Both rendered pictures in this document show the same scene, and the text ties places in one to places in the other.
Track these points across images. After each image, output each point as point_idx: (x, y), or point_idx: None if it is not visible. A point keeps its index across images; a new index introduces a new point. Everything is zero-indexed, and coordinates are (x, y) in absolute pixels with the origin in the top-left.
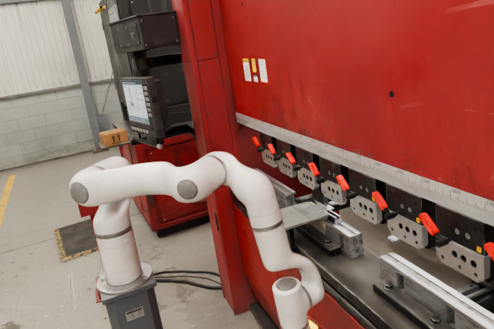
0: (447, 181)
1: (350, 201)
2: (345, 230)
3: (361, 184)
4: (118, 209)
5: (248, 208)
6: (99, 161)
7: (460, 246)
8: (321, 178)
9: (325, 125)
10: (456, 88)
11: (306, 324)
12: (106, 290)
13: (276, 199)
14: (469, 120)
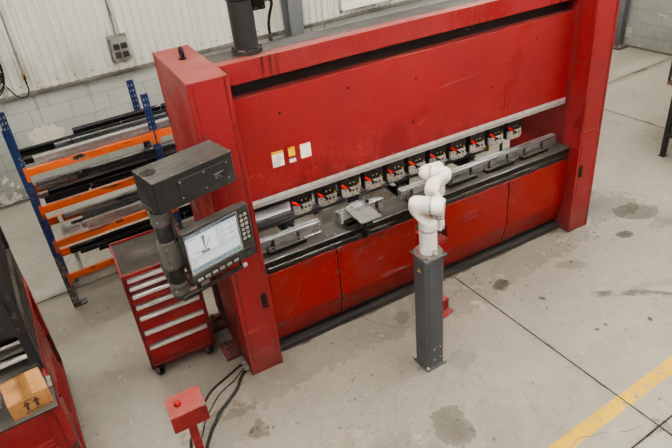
0: (434, 139)
1: (388, 178)
2: (375, 199)
3: (395, 166)
4: (428, 215)
5: None
6: (423, 198)
7: (438, 156)
8: (367, 181)
9: (371, 153)
10: (437, 110)
11: None
12: (441, 252)
13: None
14: (441, 117)
